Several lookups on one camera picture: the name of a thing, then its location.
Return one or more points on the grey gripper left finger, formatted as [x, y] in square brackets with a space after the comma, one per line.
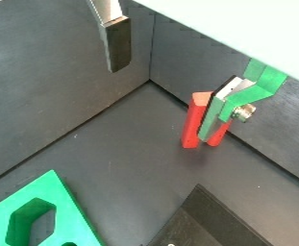
[116, 32]

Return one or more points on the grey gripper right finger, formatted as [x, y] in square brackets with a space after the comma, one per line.
[260, 84]

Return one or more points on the red square-circle peg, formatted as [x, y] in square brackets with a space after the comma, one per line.
[196, 112]

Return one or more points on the green shape sorting board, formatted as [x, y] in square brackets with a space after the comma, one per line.
[44, 195]

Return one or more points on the black peg holder stand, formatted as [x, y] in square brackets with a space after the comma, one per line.
[205, 222]

